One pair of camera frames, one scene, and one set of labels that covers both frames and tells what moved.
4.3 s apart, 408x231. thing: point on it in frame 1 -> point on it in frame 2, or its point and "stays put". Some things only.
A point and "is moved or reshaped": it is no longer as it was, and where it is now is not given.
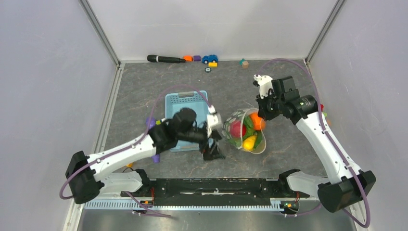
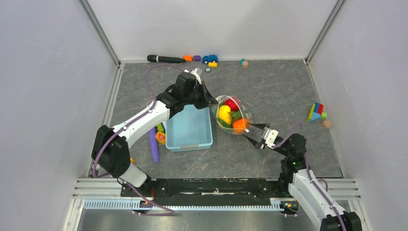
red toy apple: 237,129 -> 233,106
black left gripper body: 196,134 -> 198,96
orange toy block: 188,58 stays put
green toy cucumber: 250,128 -> 235,115
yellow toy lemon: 248,143 -> 223,115
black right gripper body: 270,105 -> 281,148
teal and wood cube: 245,63 stays put
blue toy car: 210,58 stays put
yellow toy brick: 212,64 stays put
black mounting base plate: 197,191 stays put
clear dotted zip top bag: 244,129 is moved or reshaped
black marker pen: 154,58 stays put
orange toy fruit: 259,123 -> 241,126
